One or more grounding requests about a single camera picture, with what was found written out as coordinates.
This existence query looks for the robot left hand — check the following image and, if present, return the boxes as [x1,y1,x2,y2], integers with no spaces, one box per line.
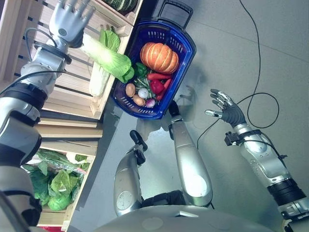
[49,0,96,49]

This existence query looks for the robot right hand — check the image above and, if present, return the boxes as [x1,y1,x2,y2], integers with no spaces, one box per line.
[205,88,247,127]

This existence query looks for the long napa cabbage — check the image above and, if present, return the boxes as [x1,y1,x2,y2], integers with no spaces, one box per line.
[79,33,135,84]

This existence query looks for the blue plastic shopping basket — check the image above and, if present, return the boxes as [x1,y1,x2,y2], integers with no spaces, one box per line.
[111,20,197,120]

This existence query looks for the green cabbage leaves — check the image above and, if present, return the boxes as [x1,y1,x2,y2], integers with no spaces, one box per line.
[98,25,121,54]

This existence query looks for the small wooden crate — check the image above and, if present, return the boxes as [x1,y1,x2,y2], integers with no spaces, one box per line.
[91,0,144,27]

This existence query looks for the large wooden slatted crate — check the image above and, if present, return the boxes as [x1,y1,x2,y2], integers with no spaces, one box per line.
[14,0,135,120]

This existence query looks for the dark green striped pumpkin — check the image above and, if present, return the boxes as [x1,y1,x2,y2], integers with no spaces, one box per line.
[102,0,139,14]

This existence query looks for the white napa cabbage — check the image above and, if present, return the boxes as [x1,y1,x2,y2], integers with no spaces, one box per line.
[88,62,111,98]

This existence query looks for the robot right leg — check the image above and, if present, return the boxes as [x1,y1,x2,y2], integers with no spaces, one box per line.
[168,100,214,208]

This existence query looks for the robot leg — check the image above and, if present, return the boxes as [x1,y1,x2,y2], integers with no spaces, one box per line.
[113,130,148,218]
[168,100,214,208]

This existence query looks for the red bell pepper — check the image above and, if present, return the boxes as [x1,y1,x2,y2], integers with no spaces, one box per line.
[150,79,166,95]

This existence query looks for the long red chili pepper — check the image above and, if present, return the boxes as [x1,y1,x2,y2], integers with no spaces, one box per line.
[147,72,172,81]

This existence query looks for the green bell pepper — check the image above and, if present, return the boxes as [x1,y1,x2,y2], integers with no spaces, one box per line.
[133,62,149,78]

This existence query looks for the orange pumpkin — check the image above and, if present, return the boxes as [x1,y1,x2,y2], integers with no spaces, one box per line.
[140,42,180,74]

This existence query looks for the white onion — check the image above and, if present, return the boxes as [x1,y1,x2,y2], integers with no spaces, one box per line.
[137,87,149,100]

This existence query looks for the brown potato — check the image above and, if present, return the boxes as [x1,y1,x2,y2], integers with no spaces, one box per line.
[125,83,137,98]
[132,94,146,107]

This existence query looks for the bunch of green beans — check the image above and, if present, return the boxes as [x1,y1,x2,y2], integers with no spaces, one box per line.
[133,75,153,98]

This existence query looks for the wooden shelf boards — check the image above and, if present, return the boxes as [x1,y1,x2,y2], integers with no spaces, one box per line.
[36,115,105,156]

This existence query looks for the robot silver torso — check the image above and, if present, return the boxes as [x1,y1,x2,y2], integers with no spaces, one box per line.
[92,204,276,232]

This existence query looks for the robot left leg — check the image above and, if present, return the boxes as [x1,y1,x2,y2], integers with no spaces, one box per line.
[113,130,148,218]

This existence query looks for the bundle of leafy greens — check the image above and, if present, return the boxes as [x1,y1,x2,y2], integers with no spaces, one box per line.
[35,148,91,173]

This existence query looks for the light green lettuce head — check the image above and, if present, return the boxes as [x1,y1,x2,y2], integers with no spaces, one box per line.
[49,169,78,194]

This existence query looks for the dark green leafy vegetable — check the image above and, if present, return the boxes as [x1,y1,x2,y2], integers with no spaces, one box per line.
[23,163,52,206]

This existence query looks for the round green cabbage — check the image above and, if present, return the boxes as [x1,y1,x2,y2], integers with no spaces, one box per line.
[47,193,73,212]

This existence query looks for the wooden crate with greens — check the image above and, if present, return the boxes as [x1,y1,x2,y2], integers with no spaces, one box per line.
[21,144,97,232]

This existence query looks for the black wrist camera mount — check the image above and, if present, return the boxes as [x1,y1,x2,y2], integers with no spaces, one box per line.
[224,131,240,146]

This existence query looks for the black floor cable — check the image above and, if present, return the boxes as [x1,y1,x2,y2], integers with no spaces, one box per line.
[197,0,281,151]

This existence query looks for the black basket handle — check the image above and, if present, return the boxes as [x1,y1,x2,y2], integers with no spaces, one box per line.
[153,0,194,31]

